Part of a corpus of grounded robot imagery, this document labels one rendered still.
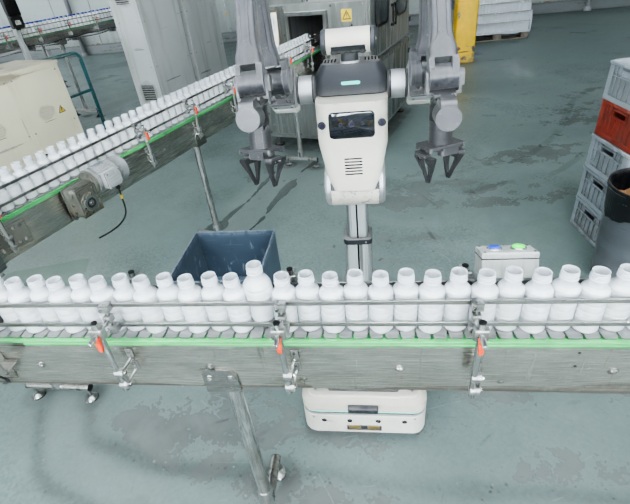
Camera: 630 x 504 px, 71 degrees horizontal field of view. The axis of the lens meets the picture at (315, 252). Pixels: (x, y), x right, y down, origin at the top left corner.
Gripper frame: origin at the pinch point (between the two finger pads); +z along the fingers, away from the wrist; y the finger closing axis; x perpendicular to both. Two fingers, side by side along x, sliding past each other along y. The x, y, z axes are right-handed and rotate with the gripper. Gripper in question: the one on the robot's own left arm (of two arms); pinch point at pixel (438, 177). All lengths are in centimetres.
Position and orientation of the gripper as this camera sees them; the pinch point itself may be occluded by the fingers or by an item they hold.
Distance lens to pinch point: 120.0
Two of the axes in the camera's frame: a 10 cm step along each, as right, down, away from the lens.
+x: -4.0, -4.3, 8.1
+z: 0.9, 8.6, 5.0
